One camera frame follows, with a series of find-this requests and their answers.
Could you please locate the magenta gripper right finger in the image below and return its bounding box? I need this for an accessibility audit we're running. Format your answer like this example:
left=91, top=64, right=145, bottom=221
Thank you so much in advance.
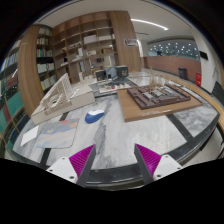
left=134, top=144, right=182, bottom=185

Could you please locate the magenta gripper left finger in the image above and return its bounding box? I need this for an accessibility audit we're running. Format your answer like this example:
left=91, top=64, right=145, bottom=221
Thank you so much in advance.
left=47, top=145, right=96, bottom=187

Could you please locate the grey printed mouse pad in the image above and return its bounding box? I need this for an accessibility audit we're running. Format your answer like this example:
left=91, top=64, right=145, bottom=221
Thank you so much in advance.
left=36, top=118, right=79, bottom=149

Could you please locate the blue and white computer mouse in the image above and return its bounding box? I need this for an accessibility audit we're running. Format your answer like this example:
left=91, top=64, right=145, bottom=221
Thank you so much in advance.
left=85, top=110, right=104, bottom=123

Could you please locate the white paper sheet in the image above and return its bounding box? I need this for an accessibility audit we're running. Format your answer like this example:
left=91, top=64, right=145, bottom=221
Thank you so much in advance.
left=21, top=126, right=39, bottom=145

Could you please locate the brown architectural model on board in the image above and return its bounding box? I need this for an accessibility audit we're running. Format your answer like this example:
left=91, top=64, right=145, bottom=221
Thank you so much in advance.
left=116, top=68, right=204, bottom=123

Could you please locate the white architectural model on base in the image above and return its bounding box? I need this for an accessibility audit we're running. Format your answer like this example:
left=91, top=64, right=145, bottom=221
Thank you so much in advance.
left=31, top=73, right=95, bottom=125

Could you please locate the dark trash bin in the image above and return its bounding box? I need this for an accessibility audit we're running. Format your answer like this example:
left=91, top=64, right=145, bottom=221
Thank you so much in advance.
left=178, top=68, right=187, bottom=79

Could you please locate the grey building model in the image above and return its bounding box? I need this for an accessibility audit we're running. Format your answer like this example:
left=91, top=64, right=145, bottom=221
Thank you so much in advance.
left=95, top=65, right=129, bottom=82

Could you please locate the dark side bookshelf with books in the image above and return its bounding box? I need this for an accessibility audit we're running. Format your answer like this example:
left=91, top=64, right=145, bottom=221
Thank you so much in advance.
left=0, top=25, right=57, bottom=155

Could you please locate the large wooden bookshelf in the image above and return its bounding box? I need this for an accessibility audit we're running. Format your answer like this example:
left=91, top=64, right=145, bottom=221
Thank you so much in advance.
left=53, top=11, right=141, bottom=83

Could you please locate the red wall box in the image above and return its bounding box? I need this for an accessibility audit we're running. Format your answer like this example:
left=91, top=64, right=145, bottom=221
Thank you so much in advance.
left=196, top=72, right=202, bottom=86

